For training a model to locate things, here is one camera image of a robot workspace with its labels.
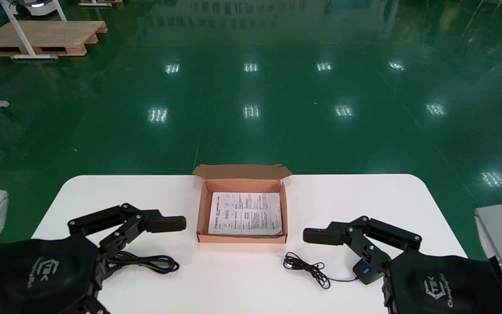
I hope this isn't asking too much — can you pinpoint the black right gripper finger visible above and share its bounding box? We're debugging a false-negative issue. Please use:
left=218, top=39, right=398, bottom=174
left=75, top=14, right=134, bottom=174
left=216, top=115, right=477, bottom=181
left=302, top=215, right=422, bottom=264

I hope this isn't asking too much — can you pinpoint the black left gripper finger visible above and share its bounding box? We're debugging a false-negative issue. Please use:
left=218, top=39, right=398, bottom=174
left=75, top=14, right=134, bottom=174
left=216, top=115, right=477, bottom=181
left=68, top=203, right=187, bottom=262

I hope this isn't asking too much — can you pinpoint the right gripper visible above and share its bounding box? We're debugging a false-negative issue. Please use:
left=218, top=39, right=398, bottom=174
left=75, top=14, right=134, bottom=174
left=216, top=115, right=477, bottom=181
left=383, top=251, right=502, bottom=314

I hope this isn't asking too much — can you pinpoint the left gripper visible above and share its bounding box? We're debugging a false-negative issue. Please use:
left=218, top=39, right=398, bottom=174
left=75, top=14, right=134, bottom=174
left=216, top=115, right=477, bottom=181
left=0, top=237, right=112, bottom=314

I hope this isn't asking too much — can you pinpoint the black wired computer mouse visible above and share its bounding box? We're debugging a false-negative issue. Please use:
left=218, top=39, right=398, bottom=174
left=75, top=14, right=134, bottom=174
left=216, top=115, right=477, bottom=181
left=283, top=252, right=386, bottom=289

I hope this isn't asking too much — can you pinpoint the black power cable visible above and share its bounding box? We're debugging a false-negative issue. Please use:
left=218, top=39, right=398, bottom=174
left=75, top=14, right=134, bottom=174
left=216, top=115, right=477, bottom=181
left=103, top=251, right=180, bottom=274

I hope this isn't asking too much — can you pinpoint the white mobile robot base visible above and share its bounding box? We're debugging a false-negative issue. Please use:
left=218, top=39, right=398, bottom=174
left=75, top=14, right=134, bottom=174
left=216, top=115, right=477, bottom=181
left=8, top=0, right=61, bottom=17

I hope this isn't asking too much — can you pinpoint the brown cardboard storage box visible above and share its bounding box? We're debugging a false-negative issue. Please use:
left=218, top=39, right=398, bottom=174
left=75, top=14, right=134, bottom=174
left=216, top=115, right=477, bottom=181
left=192, top=164, right=293, bottom=244

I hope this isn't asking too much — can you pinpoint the white printed instruction sheet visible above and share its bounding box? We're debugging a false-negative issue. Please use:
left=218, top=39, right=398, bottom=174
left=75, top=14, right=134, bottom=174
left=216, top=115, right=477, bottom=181
left=208, top=192, right=283, bottom=236

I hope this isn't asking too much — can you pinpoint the large wooden pallet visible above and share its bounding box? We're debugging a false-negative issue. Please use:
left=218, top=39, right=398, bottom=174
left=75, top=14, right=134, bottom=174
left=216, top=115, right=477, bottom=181
left=0, top=20, right=108, bottom=58

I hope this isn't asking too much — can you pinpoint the white metal table frame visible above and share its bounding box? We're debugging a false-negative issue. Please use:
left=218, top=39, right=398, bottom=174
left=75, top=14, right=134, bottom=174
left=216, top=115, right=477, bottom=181
left=0, top=0, right=68, bottom=60

